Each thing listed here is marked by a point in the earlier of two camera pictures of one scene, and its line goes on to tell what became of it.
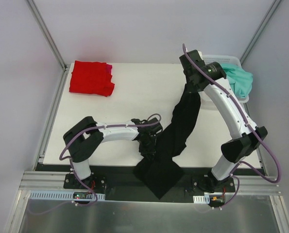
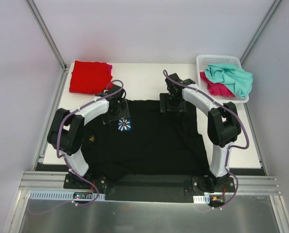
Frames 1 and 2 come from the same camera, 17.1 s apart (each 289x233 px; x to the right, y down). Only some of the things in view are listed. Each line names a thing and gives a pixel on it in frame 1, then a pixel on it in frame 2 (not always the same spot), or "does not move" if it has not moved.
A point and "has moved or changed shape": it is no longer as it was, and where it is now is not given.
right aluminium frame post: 263,22 does not move
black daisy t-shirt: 160,171 has moved or changed shape
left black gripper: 146,142 -> 116,116
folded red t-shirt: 91,77 does not move
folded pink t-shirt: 109,68 does not move
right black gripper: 193,79 -> 172,107
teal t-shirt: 241,80 does not move
